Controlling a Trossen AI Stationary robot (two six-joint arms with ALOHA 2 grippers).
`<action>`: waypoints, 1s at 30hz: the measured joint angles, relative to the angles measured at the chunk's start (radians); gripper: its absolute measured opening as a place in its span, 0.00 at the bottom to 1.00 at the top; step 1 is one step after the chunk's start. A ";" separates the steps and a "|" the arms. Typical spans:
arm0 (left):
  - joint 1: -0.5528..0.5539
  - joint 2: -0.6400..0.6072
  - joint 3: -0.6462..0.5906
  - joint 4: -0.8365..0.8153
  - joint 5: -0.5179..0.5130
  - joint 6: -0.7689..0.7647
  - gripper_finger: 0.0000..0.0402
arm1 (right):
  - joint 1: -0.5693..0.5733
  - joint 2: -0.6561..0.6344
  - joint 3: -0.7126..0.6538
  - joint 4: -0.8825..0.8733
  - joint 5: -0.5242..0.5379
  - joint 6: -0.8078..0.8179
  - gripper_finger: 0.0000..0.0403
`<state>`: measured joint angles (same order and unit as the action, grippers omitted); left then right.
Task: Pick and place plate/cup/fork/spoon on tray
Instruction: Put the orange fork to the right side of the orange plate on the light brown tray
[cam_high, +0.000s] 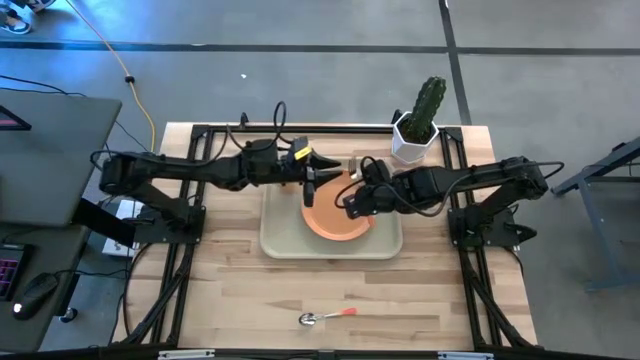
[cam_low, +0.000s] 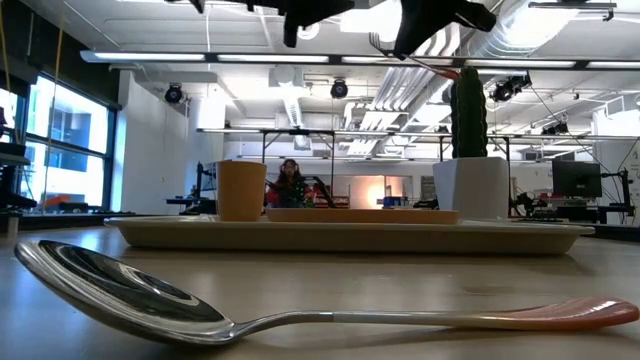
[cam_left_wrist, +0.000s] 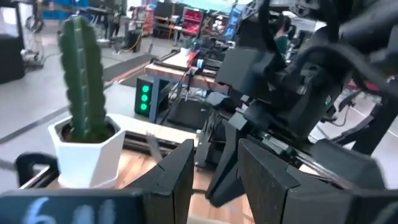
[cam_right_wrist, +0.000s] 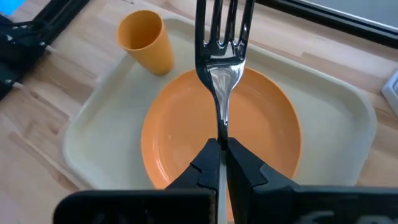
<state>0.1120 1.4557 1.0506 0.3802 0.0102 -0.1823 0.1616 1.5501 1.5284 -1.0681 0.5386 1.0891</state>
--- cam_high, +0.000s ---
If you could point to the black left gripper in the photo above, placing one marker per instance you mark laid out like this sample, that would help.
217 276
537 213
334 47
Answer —
309 192

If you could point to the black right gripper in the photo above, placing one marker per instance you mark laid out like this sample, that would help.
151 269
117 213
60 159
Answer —
380 197

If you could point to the orange plastic plate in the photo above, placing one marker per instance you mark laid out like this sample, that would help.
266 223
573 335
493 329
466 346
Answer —
330 225

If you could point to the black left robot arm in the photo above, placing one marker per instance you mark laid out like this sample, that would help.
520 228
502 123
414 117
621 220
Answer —
175 167

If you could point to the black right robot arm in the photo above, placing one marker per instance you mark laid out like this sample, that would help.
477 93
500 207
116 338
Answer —
470 175

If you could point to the beige plastic tray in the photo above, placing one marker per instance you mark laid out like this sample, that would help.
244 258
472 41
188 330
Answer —
285 235

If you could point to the white plant pot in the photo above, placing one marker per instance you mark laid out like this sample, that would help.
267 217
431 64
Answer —
407 152

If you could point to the green cactus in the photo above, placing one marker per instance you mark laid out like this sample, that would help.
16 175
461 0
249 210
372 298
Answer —
425 110

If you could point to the white power strip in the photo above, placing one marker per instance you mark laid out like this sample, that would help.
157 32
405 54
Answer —
117 247

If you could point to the grey standing desk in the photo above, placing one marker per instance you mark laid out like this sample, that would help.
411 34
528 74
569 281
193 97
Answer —
50 160

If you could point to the black computer mouse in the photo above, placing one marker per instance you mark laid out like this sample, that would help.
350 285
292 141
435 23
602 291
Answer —
35 295

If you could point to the black monitor stand foot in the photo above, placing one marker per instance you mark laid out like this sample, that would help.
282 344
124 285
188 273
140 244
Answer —
10 122

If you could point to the black keyboard with pink lights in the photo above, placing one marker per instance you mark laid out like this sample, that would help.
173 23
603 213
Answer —
10 272

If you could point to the person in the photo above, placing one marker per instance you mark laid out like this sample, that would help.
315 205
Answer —
15 22

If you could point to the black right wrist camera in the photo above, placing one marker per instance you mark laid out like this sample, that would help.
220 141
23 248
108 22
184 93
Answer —
376 171

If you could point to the black aluminium table frame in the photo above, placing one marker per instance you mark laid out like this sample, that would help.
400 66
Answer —
325 130

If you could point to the silver metal bracket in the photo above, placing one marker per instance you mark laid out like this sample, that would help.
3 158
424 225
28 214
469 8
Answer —
465 355
185 354

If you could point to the grey metal table frame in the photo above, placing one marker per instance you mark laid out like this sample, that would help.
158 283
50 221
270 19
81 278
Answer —
600 240

